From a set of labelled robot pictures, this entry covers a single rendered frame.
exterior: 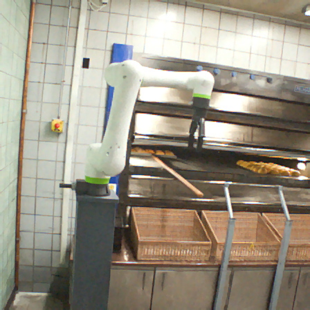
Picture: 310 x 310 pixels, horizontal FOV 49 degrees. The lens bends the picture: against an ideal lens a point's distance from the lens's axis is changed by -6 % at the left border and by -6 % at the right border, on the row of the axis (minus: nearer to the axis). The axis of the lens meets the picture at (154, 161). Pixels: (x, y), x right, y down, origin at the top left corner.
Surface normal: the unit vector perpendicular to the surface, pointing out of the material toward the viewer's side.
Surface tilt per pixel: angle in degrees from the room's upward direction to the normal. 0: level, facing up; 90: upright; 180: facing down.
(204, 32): 90
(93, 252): 90
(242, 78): 90
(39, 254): 90
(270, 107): 69
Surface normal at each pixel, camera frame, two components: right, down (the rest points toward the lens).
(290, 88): 0.15, 0.16
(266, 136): 0.20, -0.20
